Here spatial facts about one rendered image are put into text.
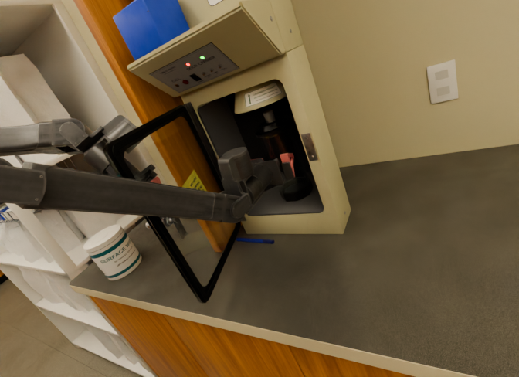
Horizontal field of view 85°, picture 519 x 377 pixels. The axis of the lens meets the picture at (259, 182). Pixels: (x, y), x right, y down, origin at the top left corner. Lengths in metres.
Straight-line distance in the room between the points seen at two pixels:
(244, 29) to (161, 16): 0.19
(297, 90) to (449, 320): 0.50
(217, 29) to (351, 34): 0.56
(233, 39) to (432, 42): 0.62
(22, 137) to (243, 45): 0.49
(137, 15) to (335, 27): 0.60
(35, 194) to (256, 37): 0.42
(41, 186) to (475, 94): 1.04
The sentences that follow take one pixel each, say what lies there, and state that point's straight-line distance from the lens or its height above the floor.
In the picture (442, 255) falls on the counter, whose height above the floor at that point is 0.94.
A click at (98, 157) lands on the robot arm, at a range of 0.68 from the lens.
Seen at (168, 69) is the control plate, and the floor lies 1.47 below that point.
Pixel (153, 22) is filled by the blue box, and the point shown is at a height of 1.55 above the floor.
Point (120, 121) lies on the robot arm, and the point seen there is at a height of 1.41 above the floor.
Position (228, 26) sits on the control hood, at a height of 1.49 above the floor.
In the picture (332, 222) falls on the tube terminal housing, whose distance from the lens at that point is 0.78.
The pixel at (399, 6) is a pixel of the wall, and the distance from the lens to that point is 1.01.
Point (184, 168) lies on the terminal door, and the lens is 0.70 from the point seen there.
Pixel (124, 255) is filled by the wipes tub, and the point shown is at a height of 1.01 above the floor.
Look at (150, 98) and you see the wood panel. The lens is 0.81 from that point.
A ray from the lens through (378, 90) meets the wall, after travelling 1.05.
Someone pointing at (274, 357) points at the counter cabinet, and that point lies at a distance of 0.82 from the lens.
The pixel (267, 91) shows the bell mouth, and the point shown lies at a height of 1.34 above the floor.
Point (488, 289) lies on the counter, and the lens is 0.65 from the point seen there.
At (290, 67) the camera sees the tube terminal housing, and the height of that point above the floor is 1.38.
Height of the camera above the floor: 1.43
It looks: 23 degrees down
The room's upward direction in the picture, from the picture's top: 23 degrees counter-clockwise
